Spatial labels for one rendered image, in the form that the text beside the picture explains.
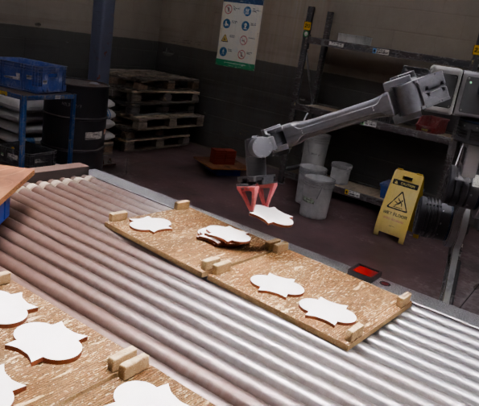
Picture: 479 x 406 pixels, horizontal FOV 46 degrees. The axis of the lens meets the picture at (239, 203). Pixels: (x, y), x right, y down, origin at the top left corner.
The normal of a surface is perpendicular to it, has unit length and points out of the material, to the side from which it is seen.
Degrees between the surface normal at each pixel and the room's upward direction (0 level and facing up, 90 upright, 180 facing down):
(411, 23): 90
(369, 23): 90
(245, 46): 90
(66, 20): 90
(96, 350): 0
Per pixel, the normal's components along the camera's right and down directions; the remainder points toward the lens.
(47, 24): 0.81, 0.29
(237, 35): -0.57, 0.15
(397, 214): -0.58, -0.08
